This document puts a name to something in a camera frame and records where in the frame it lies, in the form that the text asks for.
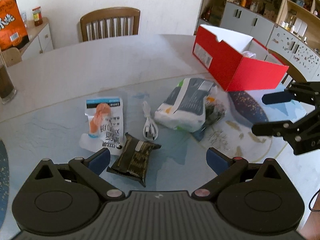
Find dark olive snack packet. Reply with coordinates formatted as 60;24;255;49
106;133;161;187

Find pink white snack packet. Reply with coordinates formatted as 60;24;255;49
242;51;257;59

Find clear bag dark snacks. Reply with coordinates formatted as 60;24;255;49
191;90;226;142

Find white grey tissue pack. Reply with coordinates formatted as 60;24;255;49
154;77;216;133

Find red white cardboard box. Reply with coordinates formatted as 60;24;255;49
193;24;289;92

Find white blue sachet packet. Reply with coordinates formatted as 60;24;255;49
79;96;124;155

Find glass jar with dark drink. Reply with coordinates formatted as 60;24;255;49
0;53;17;104

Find white drawer cabinet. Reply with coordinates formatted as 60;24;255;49
20;17;54;60

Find brown wooden chair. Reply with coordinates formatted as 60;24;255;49
80;7;140;42

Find orange snack bag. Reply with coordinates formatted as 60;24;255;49
0;0;29;51

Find red sauce jar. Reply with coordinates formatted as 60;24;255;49
32;7;43;27

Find white usb cable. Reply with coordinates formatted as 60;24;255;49
141;100;160;142

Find grey white wall cabinet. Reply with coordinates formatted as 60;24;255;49
197;0;319;81

